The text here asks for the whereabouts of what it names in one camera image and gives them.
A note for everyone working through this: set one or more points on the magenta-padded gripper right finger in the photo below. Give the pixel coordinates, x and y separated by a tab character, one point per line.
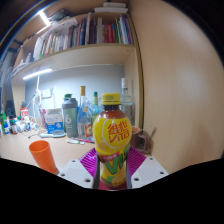
151	170

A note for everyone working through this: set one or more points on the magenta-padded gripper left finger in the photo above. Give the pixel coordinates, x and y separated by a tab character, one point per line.
76	173

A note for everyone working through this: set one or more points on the yellow drink bottle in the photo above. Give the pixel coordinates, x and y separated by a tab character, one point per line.
111	140

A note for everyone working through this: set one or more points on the brown mug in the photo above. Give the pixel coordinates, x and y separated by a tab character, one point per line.
141	140

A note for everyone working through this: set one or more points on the orange plastic cup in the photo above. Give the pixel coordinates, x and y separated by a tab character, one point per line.
41	155

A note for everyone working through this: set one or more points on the grey shaker bottle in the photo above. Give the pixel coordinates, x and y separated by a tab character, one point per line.
70	116

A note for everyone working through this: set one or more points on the gold-capped clear bottle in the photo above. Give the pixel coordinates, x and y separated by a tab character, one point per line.
84	116

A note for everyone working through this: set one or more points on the blue white carton box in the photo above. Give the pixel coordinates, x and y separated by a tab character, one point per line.
54	120

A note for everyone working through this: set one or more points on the pink pouch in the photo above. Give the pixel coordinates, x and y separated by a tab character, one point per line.
43	118

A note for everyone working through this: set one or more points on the tall clear glass bottle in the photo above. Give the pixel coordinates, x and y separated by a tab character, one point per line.
126	103

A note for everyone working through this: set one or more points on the dark green bottle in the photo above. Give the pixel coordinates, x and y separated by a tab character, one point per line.
68	96

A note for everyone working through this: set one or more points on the red white container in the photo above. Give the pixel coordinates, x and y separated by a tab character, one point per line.
24	113

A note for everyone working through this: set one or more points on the small blue white bottle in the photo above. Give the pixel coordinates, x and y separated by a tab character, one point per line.
6	129

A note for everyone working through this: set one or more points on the green container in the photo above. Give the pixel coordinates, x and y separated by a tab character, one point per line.
2	121

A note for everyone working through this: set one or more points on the thin white strip light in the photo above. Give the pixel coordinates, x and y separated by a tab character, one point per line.
37	73

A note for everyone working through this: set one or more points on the wooden bookshelf unit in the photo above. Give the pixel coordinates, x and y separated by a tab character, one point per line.
83	36

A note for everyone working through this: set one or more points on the long white tube light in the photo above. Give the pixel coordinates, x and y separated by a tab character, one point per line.
44	18

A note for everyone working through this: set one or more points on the white wall socket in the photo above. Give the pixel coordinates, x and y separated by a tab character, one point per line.
46	93

